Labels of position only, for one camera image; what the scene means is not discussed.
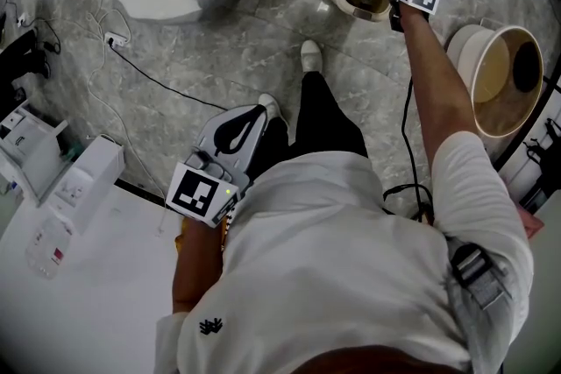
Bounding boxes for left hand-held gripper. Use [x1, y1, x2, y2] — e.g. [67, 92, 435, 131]
[165, 103, 269, 229]

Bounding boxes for person's left forearm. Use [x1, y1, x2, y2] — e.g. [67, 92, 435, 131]
[172, 214, 230, 314]

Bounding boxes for person's right forearm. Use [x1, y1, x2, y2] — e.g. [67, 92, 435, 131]
[400, 5, 479, 168]

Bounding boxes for round white bin gold rim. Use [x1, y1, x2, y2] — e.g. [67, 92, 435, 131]
[445, 24, 546, 139]

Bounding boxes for person's left white shoe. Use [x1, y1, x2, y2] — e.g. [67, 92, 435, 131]
[257, 92, 289, 123]

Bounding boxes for person's white shoe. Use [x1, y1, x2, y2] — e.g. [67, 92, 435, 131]
[300, 39, 323, 74]
[257, 92, 289, 123]

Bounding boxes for person's black trousers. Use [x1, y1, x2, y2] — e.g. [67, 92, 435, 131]
[247, 71, 369, 181]

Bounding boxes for person's right white shoe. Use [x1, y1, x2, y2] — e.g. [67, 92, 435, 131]
[300, 39, 323, 74]

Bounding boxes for person's white shirt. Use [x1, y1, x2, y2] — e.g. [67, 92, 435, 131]
[153, 130, 536, 374]

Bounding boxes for white power strip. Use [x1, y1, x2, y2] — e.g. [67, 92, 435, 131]
[103, 31, 130, 50]

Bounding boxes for tall white carton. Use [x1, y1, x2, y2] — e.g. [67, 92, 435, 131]
[46, 133, 127, 234]

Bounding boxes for black metal stand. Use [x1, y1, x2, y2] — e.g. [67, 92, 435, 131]
[519, 116, 561, 214]

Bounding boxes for open white box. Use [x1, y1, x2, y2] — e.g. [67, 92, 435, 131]
[0, 99, 70, 208]

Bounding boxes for clear plastic packet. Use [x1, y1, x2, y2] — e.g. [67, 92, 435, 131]
[25, 215, 75, 280]

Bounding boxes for black equipment bag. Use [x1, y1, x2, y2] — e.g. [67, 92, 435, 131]
[0, 27, 52, 122]

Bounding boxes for black power cable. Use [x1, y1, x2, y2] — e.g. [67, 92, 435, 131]
[107, 39, 230, 112]

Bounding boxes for white cable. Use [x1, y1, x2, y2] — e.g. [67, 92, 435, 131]
[85, 0, 170, 236]

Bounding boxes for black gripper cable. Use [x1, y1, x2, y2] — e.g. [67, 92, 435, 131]
[381, 76, 436, 226]

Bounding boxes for grey shoulder strap with buckle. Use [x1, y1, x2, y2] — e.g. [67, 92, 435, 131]
[446, 238, 515, 312]

